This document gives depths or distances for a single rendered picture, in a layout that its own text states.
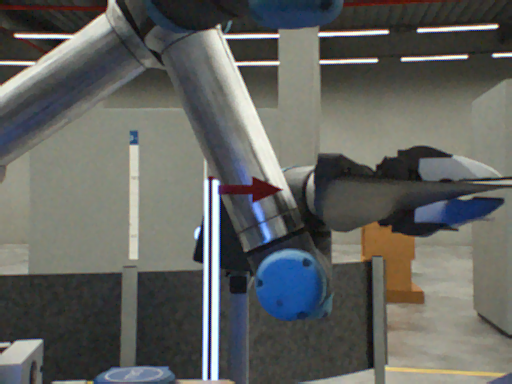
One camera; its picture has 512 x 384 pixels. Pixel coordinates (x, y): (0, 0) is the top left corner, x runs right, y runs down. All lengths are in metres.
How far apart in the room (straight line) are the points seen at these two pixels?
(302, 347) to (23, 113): 1.76
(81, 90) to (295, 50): 4.09
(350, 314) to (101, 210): 4.50
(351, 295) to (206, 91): 1.99
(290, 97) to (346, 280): 2.47
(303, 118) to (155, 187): 2.27
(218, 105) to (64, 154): 6.29
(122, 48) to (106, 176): 5.98
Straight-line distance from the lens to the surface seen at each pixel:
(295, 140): 4.93
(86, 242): 6.99
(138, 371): 0.39
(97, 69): 0.98
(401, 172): 0.77
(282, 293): 0.76
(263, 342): 2.50
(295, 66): 5.00
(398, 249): 8.75
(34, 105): 1.00
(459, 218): 0.72
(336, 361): 2.70
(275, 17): 0.58
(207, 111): 0.79
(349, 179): 0.53
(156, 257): 6.82
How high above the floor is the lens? 1.17
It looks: 1 degrees up
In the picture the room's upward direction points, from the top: straight up
